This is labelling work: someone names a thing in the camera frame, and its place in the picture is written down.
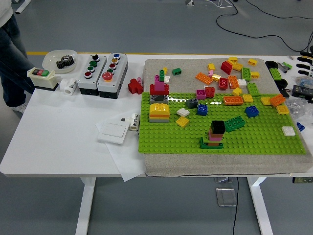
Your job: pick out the green studded baseplate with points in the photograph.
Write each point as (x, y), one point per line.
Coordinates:
(166, 142)

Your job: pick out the metal under-table bracket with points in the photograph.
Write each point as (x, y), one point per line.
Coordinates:
(222, 180)

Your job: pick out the white labelled cylinder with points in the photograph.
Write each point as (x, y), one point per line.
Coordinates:
(134, 122)

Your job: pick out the small green tall brick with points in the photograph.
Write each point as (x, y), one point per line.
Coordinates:
(162, 74)

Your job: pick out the grey arch brick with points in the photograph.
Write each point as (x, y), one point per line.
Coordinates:
(152, 99)

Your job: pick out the red slope brick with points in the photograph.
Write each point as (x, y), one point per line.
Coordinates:
(226, 67)

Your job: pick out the translucent white bowl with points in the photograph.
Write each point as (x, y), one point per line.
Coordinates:
(52, 58)

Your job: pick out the small blue slope brick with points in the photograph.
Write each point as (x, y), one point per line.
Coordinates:
(300, 126)

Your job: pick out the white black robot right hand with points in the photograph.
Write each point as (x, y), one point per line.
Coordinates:
(306, 60)

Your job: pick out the dark green frame brick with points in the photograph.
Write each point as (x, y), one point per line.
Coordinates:
(203, 146)

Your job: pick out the person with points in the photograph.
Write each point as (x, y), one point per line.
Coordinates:
(9, 61)

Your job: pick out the lime green long brick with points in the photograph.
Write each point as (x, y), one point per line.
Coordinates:
(246, 74)

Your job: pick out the dark grey brick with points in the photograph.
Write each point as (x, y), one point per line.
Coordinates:
(192, 104)

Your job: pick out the grey four-button box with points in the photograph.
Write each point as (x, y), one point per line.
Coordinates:
(85, 84)

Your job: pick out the orange six-stud brick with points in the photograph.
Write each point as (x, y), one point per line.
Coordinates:
(233, 82)

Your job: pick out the small pink brick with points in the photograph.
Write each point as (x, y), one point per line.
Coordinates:
(210, 73)

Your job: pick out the yellow dome brick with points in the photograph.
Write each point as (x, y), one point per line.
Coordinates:
(159, 107)

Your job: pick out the black under-table control box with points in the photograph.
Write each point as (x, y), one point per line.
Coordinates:
(303, 180)

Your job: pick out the tiny pink brick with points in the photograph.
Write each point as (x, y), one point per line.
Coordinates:
(139, 79)

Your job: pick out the white table leg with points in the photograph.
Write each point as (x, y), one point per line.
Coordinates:
(85, 208)
(260, 208)

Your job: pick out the white square brick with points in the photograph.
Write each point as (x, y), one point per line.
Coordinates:
(242, 82)

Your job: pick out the small white brick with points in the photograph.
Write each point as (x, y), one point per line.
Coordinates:
(167, 78)

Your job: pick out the orange thin brick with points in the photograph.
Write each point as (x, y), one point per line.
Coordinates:
(159, 115)

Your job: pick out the red cross brick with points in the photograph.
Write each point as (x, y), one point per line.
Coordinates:
(134, 86)

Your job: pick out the salmon square brick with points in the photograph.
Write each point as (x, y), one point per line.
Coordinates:
(216, 136)

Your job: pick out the magenta square brick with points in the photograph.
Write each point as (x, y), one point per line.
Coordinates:
(201, 94)

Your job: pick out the white paper sheet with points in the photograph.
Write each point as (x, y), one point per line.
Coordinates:
(124, 161)

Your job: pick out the red square brick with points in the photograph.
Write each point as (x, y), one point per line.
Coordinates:
(223, 83)
(210, 92)

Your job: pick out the yellow square plate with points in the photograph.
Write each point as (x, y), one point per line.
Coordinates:
(247, 98)
(182, 121)

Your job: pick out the tall pink brick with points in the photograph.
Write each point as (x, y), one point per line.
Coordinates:
(159, 85)

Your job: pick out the white pipe tee fitting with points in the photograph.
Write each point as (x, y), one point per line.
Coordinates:
(69, 86)

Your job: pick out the orange long plate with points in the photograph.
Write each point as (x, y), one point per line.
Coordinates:
(204, 78)

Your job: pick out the grey flat brick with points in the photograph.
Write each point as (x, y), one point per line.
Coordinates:
(159, 120)

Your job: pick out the red wide brick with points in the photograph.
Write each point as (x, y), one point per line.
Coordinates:
(152, 90)

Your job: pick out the white square plate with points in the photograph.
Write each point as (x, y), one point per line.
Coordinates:
(183, 112)
(288, 131)

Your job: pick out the light pink square brick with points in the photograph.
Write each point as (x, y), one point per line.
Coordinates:
(215, 139)

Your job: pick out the yellow square brick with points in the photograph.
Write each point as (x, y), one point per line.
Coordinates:
(211, 66)
(265, 101)
(254, 74)
(252, 62)
(283, 109)
(237, 91)
(232, 59)

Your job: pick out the white wall switch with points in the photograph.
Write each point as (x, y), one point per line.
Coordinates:
(112, 132)

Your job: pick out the beige red-green switch box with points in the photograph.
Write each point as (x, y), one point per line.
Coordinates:
(44, 79)

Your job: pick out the metal floor box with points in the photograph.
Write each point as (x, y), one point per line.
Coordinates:
(225, 197)

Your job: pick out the black electronic device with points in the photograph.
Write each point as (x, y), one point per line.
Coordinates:
(299, 91)

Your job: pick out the blue square brick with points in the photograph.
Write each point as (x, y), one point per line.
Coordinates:
(252, 111)
(202, 110)

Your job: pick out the grey furniture foot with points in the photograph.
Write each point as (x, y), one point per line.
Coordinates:
(189, 2)

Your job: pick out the grey-brown mat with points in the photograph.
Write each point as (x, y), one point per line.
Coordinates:
(220, 166)

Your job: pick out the grey green tool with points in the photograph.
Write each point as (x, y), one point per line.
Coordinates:
(284, 66)

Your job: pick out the white thin plate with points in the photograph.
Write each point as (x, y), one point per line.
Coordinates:
(207, 86)

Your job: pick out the orange long brick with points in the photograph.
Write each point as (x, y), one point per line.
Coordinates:
(233, 100)

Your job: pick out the dark metal gear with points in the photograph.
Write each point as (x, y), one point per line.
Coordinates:
(64, 62)

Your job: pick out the black square brick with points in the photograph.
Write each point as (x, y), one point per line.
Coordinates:
(217, 127)

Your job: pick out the glossy yellow brick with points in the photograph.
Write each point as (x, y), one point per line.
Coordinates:
(216, 77)

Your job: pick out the grey emergency stop box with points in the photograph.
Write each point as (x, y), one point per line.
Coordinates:
(115, 84)

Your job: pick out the dark green long brick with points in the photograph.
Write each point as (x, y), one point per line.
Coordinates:
(234, 124)

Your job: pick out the small yellow brick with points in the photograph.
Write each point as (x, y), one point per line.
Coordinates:
(165, 70)

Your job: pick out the amber yellow brick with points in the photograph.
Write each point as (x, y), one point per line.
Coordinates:
(237, 66)

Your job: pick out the white furniture foot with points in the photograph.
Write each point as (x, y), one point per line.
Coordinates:
(23, 6)

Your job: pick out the clear plastic bag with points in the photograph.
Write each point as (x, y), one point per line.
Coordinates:
(297, 107)

